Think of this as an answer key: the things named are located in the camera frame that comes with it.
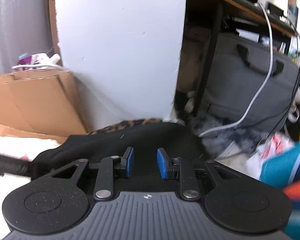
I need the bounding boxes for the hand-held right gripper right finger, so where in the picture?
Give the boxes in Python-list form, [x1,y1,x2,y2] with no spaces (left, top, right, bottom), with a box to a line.
[156,147,243,201]

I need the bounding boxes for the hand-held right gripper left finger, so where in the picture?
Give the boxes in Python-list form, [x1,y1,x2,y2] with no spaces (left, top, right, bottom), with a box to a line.
[49,147,135,201]

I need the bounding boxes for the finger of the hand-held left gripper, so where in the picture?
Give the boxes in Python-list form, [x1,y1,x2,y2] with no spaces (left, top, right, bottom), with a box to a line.
[0,151,33,178]

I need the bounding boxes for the black bear print shorts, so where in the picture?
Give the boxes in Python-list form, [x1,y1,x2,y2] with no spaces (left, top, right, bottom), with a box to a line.
[31,121,205,180]

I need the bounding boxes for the cream cartoon printed blanket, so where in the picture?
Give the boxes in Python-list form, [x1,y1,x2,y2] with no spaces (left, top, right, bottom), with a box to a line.
[0,135,63,202]

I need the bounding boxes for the grey fluffy rug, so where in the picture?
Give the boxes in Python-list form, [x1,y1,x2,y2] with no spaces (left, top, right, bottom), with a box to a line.
[190,114,273,160]

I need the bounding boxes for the flattened cardboard box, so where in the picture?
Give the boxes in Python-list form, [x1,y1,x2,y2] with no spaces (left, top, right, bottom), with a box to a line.
[0,70,88,140]

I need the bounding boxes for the grey suitcase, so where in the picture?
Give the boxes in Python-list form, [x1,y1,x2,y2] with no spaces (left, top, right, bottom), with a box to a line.
[199,34,300,125]

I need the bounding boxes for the teal patterned blanket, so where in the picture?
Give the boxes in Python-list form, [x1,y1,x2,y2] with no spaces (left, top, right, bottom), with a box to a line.
[260,137,300,240]

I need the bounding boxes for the grey panel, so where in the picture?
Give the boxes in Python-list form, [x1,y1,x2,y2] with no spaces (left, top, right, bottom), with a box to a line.
[0,0,53,74]

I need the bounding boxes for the tall cardboard sheet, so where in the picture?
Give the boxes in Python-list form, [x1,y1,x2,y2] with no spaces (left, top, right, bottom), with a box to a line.
[49,0,63,65]

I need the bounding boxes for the wooden desk black frame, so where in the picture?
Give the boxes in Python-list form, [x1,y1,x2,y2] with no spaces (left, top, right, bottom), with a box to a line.
[186,0,298,120]

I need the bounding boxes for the white charging cable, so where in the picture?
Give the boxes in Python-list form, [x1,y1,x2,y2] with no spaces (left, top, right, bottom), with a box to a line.
[199,1,274,138]

